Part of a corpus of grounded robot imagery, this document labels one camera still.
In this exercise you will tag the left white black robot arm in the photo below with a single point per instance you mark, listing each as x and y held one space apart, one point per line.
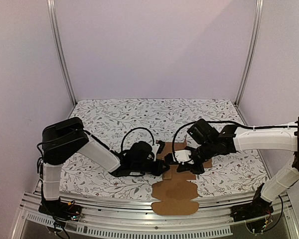
62 140

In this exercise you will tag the right aluminium frame post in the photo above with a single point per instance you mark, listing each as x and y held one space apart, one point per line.
251 51

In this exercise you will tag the left aluminium frame post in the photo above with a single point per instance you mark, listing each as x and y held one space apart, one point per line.
59 50

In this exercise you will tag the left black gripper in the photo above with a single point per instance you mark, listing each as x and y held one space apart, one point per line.
157 172

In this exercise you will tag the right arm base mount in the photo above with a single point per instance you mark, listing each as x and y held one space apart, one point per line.
257 208

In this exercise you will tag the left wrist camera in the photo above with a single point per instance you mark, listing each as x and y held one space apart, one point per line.
158 148

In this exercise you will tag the aluminium frame post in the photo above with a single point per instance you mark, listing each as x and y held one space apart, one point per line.
59 50
251 51

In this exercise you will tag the brown cardboard box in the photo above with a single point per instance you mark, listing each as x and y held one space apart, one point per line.
175 193

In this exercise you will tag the aluminium front rail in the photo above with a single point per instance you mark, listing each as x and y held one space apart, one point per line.
104 217

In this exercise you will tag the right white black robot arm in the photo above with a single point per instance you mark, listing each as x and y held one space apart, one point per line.
235 137

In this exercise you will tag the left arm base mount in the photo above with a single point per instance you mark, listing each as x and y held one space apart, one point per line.
61 210

